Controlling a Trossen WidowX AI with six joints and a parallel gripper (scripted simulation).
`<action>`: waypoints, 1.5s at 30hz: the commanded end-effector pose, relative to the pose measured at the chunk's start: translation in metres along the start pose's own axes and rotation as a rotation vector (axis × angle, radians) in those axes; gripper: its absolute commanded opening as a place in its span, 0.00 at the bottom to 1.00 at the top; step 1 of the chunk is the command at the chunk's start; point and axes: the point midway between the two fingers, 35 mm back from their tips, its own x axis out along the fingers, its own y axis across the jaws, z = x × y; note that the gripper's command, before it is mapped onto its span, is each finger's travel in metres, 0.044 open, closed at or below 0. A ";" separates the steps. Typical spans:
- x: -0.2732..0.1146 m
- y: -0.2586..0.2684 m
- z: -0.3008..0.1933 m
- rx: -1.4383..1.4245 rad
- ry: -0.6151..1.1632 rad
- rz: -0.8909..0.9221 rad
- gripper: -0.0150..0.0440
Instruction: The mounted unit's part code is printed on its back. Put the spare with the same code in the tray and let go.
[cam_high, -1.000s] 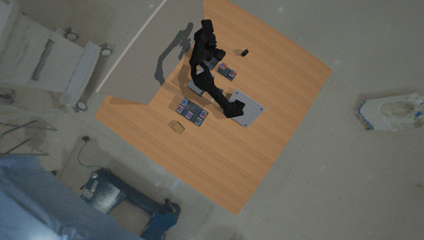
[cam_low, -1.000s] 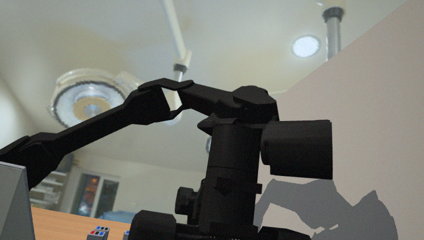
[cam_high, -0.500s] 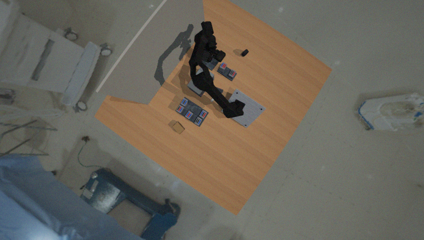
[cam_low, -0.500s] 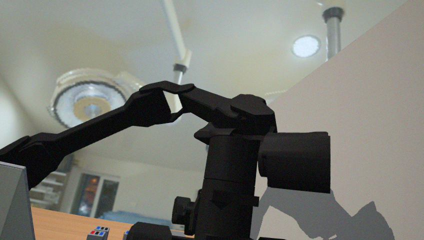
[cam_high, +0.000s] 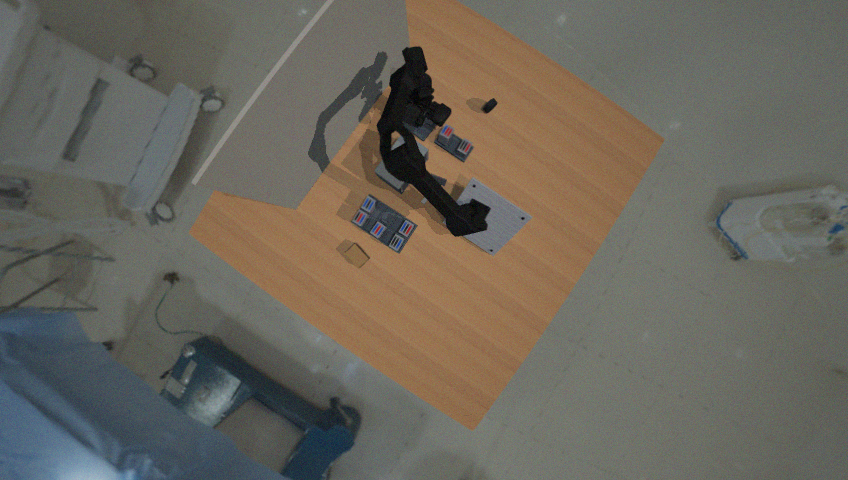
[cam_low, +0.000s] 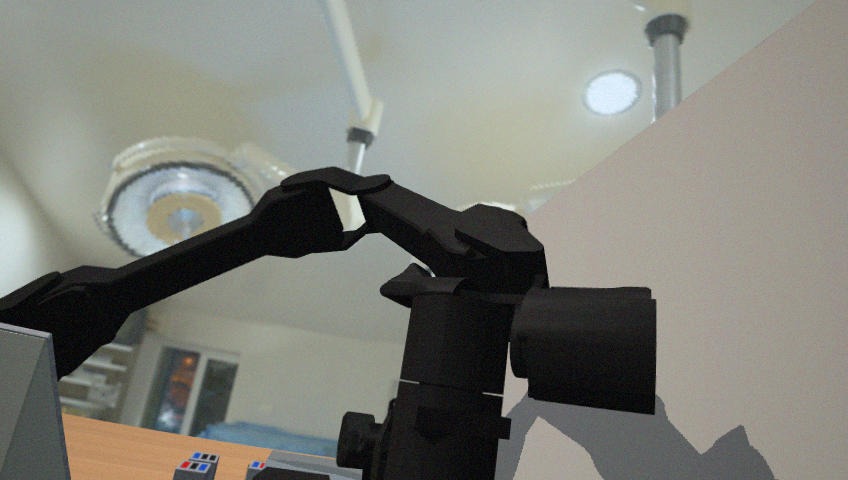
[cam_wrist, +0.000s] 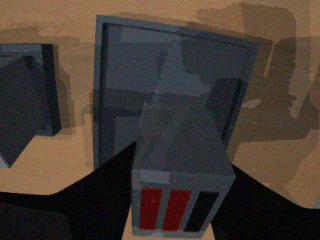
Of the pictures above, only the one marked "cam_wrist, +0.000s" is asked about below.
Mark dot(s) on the dark grey box with red and black stripes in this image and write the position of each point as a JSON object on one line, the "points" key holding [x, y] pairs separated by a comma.
{"points": [[180, 172], [21, 114]]}

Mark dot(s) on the dark grey tray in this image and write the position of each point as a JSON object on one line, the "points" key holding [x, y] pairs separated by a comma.
{"points": [[136, 61]]}

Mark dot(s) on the beige flat panel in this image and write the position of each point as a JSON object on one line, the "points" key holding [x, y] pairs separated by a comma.
{"points": [[316, 204]]}

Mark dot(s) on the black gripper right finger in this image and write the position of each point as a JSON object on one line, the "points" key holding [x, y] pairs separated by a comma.
{"points": [[251, 211]]}

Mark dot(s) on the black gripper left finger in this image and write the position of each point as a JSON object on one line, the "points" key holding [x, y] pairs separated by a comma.
{"points": [[94, 208]]}

